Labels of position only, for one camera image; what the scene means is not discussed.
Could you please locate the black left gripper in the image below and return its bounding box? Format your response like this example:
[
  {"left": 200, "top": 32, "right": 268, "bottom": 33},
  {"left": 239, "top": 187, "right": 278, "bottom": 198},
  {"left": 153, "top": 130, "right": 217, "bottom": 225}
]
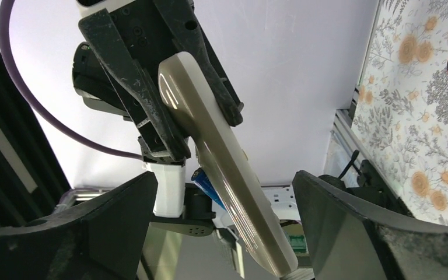
[{"left": 73, "top": 1, "right": 244, "bottom": 163}]

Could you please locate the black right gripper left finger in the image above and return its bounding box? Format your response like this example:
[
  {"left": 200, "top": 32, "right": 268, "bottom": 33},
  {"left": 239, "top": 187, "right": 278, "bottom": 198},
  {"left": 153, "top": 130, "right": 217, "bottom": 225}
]
[{"left": 0, "top": 172, "right": 158, "bottom": 279}]

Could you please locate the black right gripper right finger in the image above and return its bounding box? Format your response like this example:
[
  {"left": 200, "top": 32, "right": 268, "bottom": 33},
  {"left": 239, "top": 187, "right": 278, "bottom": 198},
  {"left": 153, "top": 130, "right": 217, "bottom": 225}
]
[{"left": 292, "top": 170, "right": 448, "bottom": 279}]

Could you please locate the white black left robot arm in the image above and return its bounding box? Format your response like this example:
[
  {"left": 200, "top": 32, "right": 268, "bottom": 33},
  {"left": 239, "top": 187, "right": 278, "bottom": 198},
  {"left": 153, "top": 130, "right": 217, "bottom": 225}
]
[{"left": 72, "top": 1, "right": 243, "bottom": 236}]

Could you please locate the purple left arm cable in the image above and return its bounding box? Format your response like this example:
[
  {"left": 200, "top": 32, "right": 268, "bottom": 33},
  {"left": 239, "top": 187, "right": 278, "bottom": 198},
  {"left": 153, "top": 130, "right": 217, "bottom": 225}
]
[{"left": 0, "top": 0, "right": 144, "bottom": 161}]

